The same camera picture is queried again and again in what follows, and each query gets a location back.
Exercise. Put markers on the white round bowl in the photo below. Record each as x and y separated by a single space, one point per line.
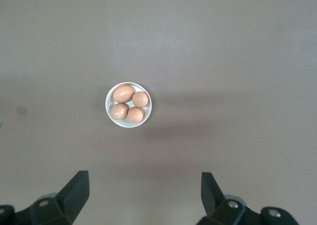
123 124

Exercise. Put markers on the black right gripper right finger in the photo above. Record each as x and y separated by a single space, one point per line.
223 212

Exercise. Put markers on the brown egg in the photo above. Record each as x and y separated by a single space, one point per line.
140 99
123 93
135 114
119 111

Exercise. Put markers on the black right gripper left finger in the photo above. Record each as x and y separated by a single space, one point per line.
62 210

